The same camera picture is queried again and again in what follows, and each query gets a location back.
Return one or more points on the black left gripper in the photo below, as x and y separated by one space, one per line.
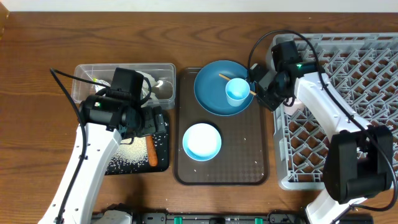
153 124

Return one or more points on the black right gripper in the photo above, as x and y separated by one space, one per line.
265 99

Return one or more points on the orange carrot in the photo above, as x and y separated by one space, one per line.
151 152

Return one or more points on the pile of white rice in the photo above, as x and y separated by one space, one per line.
135 153

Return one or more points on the pink plastic cup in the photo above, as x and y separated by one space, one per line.
291 106

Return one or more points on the wooden chopstick diagonal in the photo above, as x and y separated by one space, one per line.
228 79

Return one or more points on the light blue bowl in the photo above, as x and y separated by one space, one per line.
201 142

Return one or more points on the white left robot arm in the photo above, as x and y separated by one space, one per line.
104 123

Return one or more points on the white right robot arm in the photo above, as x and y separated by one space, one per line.
359 161

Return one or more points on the clear plastic waste bin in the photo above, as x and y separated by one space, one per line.
161 84

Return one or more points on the black waste tray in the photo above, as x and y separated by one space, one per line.
161 142

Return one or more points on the grey dishwasher rack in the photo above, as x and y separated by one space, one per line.
363 69

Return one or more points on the light blue plastic cup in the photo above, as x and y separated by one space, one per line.
237 90

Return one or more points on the dark blue plate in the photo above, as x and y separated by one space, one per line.
210 88

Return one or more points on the brown serving tray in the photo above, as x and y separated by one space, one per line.
243 158

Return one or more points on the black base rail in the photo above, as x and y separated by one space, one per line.
120 213

